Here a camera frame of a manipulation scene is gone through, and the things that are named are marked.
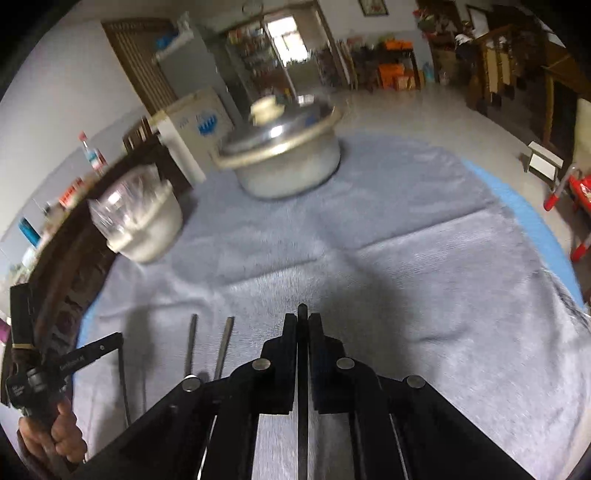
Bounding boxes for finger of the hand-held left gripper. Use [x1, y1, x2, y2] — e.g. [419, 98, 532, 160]
[59, 332, 124, 371]

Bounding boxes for white chest freezer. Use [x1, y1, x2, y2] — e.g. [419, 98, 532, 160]
[150, 88, 236, 185]

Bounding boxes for white step stool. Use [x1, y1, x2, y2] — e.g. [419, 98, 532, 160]
[523, 141, 567, 186]

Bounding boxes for blue tablecloth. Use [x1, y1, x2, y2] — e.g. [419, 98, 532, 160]
[74, 157, 585, 352]

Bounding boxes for beige chair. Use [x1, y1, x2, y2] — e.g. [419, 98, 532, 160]
[573, 97, 591, 177]

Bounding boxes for kitchen storage shelf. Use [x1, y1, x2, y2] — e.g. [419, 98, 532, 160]
[226, 23, 288, 99]

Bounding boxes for red plastic stool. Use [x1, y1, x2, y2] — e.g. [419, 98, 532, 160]
[543, 170, 591, 264]

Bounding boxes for aluminium cooking pot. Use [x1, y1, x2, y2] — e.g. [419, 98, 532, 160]
[235, 134, 343, 200]

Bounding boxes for wooden stair railing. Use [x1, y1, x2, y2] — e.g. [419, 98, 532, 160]
[465, 22, 546, 121]

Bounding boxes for white ceramic bowl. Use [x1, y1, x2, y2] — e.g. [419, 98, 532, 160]
[106, 185, 185, 264]

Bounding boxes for brown door curtain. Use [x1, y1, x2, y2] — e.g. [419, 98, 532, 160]
[102, 18, 179, 117]

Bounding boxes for dark chopstick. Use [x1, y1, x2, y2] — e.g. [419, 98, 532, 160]
[119, 344, 133, 426]
[298, 304, 309, 480]
[184, 314, 199, 377]

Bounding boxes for teal bottle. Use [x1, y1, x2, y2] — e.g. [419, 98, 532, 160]
[18, 217, 41, 246]

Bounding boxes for grey refrigerator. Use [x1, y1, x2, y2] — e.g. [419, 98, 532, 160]
[154, 28, 232, 121]

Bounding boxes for orange carton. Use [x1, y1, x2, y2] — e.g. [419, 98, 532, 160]
[378, 64, 417, 91]

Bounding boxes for red-capped water bottle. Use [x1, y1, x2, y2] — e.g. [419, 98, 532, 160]
[78, 131, 110, 179]

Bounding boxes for person's left hand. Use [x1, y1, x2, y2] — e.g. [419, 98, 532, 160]
[17, 399, 88, 468]

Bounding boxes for metal chopsticks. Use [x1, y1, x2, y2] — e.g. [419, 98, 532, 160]
[213, 316, 236, 382]

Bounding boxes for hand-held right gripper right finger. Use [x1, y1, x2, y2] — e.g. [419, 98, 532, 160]
[308, 313, 536, 480]

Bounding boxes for dark side table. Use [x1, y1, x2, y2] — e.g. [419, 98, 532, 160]
[350, 45, 422, 92]

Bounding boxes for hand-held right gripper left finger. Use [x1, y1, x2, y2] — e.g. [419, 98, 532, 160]
[69, 313, 300, 480]

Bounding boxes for dark wooden chair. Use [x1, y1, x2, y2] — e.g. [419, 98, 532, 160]
[122, 117, 158, 154]

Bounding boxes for grey towel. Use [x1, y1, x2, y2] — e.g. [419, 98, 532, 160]
[74, 131, 591, 480]

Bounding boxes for aluminium pot lid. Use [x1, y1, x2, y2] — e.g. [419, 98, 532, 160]
[214, 94, 343, 171]

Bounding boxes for carved wooden sideboard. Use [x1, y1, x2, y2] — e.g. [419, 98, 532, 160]
[25, 138, 195, 354]

